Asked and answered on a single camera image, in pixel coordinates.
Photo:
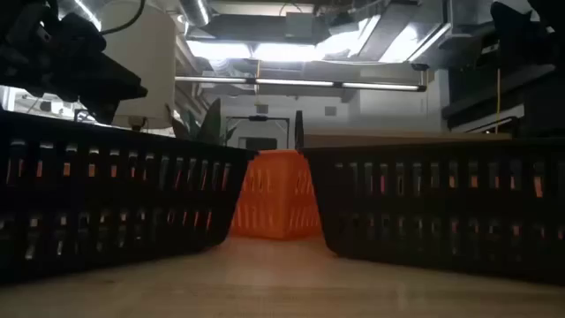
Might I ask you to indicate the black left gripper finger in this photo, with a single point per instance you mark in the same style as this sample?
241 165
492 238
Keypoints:
112 84
105 110

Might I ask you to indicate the black plastic basket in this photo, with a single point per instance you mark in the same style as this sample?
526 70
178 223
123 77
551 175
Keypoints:
110 229
441 234

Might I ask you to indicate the orange plastic basket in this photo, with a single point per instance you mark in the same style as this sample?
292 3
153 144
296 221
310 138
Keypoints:
276 199

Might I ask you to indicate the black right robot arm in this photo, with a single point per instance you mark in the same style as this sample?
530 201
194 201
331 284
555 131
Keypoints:
525 31

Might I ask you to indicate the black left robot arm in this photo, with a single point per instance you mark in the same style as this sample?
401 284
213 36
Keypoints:
20 6

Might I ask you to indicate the long ceiling tube light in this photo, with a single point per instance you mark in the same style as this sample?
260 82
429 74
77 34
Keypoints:
291 82

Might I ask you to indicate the silver ceiling duct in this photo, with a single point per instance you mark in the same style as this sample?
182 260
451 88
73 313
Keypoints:
194 11

